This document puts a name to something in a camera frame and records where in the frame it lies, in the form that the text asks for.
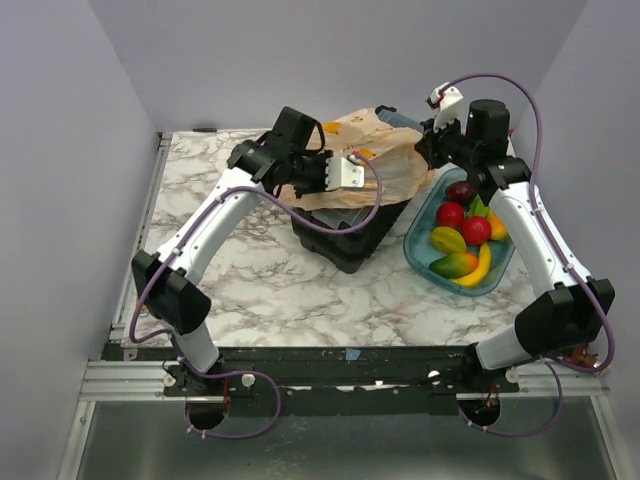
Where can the red fake apple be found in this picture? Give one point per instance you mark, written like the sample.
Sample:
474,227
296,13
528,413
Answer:
476,230
451,215

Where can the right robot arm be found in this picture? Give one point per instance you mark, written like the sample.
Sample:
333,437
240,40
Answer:
569,301

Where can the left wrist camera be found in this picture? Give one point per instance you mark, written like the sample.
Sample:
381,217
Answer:
344,173

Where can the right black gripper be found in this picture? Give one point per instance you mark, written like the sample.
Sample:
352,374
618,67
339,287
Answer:
429,142

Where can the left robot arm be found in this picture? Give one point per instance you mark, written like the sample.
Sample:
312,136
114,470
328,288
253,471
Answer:
167,280

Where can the green red fake mango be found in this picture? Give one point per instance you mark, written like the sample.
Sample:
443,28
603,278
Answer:
454,265

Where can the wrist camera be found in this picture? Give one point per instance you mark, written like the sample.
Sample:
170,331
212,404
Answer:
344,173
445,101

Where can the peach plastic bag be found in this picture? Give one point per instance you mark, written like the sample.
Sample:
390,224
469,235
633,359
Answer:
387,140

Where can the yellow green fake starfruit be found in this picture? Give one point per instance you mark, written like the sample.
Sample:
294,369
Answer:
448,240

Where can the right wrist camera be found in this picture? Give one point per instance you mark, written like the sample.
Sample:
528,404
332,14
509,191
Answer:
445,101

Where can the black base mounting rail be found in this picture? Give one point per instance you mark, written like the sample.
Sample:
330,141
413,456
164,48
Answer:
335,381

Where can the yellow fake banana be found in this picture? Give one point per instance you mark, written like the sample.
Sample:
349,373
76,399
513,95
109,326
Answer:
476,277

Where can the blue transparent fruit tray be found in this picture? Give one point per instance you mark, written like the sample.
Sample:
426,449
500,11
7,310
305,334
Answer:
419,253

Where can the orange fake fruit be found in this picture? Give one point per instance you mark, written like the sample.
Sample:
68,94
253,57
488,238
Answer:
498,229

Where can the dark red fake plum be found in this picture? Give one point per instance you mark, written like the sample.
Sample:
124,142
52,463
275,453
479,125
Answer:
461,192

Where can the black plastic toolbox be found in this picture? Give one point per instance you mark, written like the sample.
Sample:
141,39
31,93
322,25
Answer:
346,252

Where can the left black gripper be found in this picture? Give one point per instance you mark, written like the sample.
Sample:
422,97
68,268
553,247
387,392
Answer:
320,186

